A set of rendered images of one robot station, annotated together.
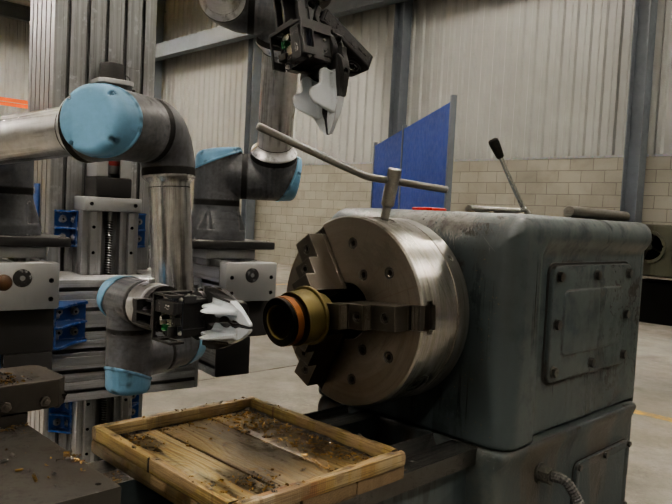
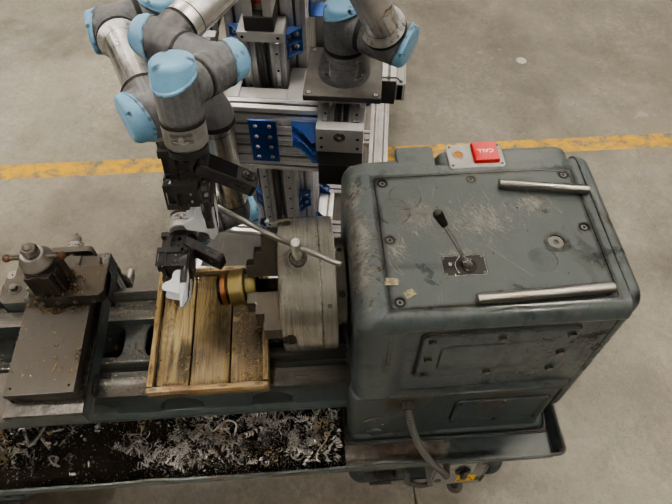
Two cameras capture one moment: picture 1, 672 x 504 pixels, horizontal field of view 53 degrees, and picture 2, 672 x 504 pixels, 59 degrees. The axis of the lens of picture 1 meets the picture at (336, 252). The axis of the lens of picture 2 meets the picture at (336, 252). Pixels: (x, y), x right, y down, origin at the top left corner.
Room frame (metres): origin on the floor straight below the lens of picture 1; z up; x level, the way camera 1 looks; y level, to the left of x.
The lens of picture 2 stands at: (0.63, -0.62, 2.30)
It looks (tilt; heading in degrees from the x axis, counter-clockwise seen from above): 55 degrees down; 41
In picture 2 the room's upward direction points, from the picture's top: straight up
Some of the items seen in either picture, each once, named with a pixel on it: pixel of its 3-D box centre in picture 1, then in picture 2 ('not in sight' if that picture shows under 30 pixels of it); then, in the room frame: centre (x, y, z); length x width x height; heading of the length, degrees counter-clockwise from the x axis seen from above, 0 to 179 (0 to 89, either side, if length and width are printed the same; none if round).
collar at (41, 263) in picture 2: not in sight; (34, 257); (0.76, 0.44, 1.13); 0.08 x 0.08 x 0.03
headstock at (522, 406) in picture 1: (487, 305); (466, 271); (1.45, -0.33, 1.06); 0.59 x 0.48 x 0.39; 135
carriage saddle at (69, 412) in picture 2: not in sight; (46, 334); (0.67, 0.42, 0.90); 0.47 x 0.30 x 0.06; 45
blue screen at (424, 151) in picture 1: (399, 224); not in sight; (8.04, -0.73, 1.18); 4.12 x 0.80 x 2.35; 7
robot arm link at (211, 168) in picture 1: (220, 173); (347, 21); (1.73, 0.30, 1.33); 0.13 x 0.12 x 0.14; 98
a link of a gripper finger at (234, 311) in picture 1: (221, 312); (174, 287); (0.94, 0.16, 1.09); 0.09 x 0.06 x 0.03; 45
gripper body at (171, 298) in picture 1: (177, 313); (178, 254); (1.01, 0.23, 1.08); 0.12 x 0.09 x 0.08; 45
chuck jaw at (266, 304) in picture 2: (378, 316); (271, 317); (1.03, -0.07, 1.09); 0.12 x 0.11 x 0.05; 45
